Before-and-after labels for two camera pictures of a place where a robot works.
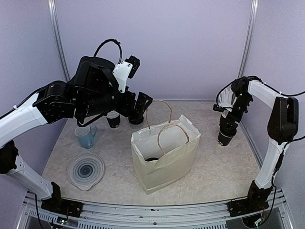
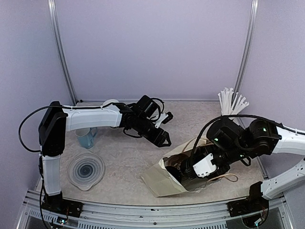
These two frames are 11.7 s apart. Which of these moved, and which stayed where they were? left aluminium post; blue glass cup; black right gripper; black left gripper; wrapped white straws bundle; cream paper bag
Moved: cream paper bag; black right gripper; black left gripper
Stayed: left aluminium post; wrapped white straws bundle; blue glass cup
